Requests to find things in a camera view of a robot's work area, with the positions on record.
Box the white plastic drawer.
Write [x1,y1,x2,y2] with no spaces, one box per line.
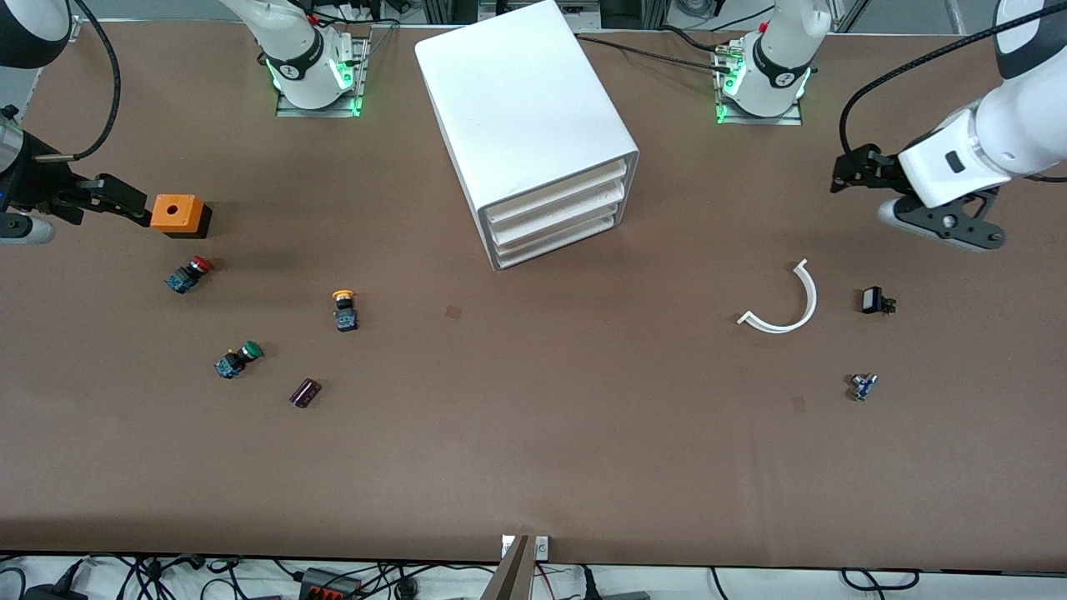
[491,187,625,248]
[497,212,619,264]
[485,160,629,224]

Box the orange button box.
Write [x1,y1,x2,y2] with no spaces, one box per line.
[150,193,213,240]

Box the red push button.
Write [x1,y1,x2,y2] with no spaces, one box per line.
[165,257,214,294]

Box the green push button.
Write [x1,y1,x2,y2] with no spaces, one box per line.
[214,340,264,380]

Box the white drawer cabinet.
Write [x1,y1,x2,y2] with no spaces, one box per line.
[414,0,641,272]

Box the white curved plastic clip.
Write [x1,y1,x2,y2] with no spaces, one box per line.
[737,258,819,335]

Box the dark box behind table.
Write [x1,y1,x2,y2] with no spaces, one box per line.
[600,0,672,30]

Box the black orange power strip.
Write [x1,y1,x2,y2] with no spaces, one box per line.
[298,567,361,600]

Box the black left camera bracket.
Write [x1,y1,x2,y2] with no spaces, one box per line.
[900,187,1006,253]

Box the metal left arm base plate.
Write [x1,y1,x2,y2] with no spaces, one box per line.
[715,37,805,127]

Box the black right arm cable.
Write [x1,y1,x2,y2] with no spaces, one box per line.
[33,0,123,162]

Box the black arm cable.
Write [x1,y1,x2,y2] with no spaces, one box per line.
[33,0,123,162]
[839,4,1067,158]

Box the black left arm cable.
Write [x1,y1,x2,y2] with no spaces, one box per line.
[839,4,1067,158]

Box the black table cable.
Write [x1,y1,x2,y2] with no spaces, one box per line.
[575,35,734,74]
[657,23,739,56]

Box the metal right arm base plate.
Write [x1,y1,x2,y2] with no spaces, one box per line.
[275,37,368,118]

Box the black looped floor cable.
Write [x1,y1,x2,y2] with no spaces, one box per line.
[840,568,922,593]

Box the brown wooden post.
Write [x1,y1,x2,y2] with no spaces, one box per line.
[482,535,535,600]

